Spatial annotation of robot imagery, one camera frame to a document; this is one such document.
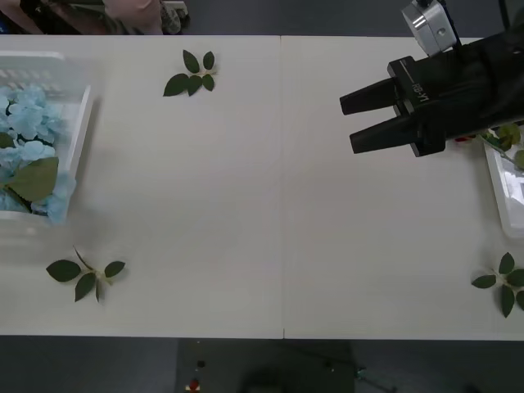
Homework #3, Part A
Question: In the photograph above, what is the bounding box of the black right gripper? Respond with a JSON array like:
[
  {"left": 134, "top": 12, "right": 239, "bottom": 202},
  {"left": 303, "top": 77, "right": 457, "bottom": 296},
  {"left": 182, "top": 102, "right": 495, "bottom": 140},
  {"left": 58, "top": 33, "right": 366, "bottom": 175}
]
[{"left": 339, "top": 34, "right": 524, "bottom": 159}]

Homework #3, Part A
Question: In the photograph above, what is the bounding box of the red rose green stem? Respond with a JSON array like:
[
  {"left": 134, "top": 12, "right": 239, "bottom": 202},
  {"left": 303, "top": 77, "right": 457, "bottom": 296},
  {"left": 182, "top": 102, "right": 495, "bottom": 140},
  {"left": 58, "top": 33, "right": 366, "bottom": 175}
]
[{"left": 454, "top": 122, "right": 524, "bottom": 173}]

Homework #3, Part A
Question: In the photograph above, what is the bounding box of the pale blue flower large leaf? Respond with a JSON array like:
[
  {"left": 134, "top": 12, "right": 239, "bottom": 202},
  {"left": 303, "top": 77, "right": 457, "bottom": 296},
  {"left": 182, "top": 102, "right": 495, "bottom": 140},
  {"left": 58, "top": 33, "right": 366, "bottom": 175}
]
[{"left": 3, "top": 157, "right": 78, "bottom": 225}]

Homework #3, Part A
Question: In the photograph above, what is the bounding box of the dark robot base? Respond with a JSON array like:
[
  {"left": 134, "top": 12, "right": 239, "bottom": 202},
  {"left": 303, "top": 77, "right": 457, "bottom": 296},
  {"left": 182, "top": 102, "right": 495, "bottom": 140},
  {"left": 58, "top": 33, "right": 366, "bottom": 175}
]
[{"left": 175, "top": 338, "right": 357, "bottom": 393}]

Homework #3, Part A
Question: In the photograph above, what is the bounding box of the shallow white box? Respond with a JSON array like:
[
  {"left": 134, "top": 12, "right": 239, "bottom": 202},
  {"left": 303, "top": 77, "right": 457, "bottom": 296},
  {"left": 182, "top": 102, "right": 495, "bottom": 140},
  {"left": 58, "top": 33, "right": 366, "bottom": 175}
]
[
  {"left": 0, "top": 51, "right": 94, "bottom": 249},
  {"left": 484, "top": 130, "right": 524, "bottom": 241}
]

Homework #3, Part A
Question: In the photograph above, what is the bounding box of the loose green leaf twig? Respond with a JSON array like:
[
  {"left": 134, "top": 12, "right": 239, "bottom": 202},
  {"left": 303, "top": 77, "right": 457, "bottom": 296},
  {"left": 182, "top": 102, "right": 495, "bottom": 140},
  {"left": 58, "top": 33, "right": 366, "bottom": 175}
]
[
  {"left": 471, "top": 251, "right": 524, "bottom": 319},
  {"left": 45, "top": 245, "right": 126, "bottom": 304},
  {"left": 162, "top": 48, "right": 217, "bottom": 98}
]

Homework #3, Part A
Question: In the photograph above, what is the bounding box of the person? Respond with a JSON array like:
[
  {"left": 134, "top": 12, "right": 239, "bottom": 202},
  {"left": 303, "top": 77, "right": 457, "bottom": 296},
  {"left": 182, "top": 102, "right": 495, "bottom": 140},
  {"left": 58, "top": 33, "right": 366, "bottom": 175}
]
[{"left": 0, "top": 0, "right": 192, "bottom": 37}]

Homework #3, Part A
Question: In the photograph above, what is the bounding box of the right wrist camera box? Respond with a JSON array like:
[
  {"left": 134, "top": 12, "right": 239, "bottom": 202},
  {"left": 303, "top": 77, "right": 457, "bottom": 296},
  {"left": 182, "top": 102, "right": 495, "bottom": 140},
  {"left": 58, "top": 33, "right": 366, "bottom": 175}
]
[{"left": 400, "top": 0, "right": 462, "bottom": 56}]

